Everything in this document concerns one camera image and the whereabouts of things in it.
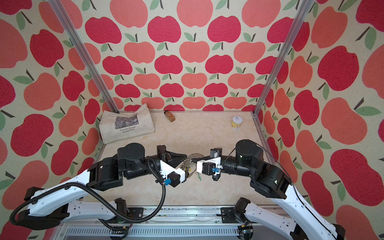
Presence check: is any metal key organizer plate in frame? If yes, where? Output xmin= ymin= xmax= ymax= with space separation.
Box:
xmin=179 ymin=153 xmax=204 ymax=179

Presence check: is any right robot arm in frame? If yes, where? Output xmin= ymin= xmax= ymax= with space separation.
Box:
xmin=192 ymin=140 xmax=346 ymax=240

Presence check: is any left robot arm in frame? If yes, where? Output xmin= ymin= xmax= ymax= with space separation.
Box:
xmin=9 ymin=143 xmax=187 ymax=230

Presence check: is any small amber bottle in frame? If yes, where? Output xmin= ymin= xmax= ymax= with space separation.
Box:
xmin=164 ymin=110 xmax=176 ymax=123

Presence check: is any beige printed tote bag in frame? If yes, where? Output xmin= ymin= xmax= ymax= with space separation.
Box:
xmin=99 ymin=104 xmax=155 ymax=144

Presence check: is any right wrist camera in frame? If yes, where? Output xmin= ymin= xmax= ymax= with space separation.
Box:
xmin=197 ymin=157 xmax=222 ymax=176

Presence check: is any front aluminium rail base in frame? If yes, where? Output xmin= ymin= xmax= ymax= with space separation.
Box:
xmin=49 ymin=205 xmax=311 ymax=240

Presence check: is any right aluminium frame post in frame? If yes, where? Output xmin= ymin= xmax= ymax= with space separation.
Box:
xmin=252 ymin=0 xmax=315 ymax=119

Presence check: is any aluminium frame post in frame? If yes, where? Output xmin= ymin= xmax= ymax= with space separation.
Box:
xmin=252 ymin=0 xmax=315 ymax=119
xmin=48 ymin=0 xmax=120 ymax=113

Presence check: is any left aluminium frame post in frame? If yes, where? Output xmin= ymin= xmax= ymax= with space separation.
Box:
xmin=48 ymin=0 xmax=120 ymax=113

